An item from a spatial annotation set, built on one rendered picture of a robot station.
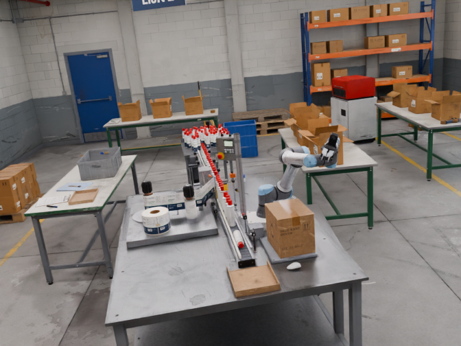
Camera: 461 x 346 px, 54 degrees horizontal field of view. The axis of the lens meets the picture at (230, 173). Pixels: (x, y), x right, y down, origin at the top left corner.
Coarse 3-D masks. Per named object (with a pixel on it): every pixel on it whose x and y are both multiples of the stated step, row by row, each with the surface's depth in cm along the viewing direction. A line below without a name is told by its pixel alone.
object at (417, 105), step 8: (416, 88) 719; (424, 88) 719; (432, 88) 700; (416, 96) 722; (424, 96) 688; (408, 104) 726; (416, 104) 692; (424, 104) 692; (416, 112) 696; (424, 112) 695
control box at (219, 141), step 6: (216, 138) 356; (222, 138) 354; (228, 138) 351; (222, 144) 355; (234, 144) 351; (240, 144) 359; (222, 150) 357; (234, 150) 352; (222, 156) 358; (228, 156) 356; (234, 156) 354
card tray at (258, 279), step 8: (232, 272) 281; (240, 272) 280; (248, 272) 279; (256, 272) 278; (264, 272) 277; (272, 272) 271; (232, 280) 272; (240, 280) 271; (248, 280) 270; (256, 280) 269; (264, 280) 268; (272, 280) 267; (240, 288) 262; (248, 288) 261; (256, 288) 255; (264, 288) 256; (272, 288) 257; (280, 288) 257; (240, 296) 254
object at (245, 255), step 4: (216, 200) 390; (236, 224) 338; (232, 228) 333; (236, 228) 332; (228, 232) 326; (232, 232) 326; (240, 232) 324; (232, 240) 313; (244, 240) 311; (244, 244) 305; (240, 248) 301; (244, 248) 300; (236, 252) 302; (240, 252) 295; (244, 252) 295; (248, 252) 294; (244, 256) 289; (248, 256) 289; (240, 260) 285; (244, 260) 285
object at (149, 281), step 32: (160, 192) 441; (256, 192) 415; (320, 224) 336; (128, 256) 316; (160, 256) 311; (192, 256) 307; (224, 256) 302; (320, 256) 290; (128, 288) 275; (160, 288) 271; (192, 288) 268; (224, 288) 264; (288, 288) 258; (320, 288) 258; (128, 320) 244
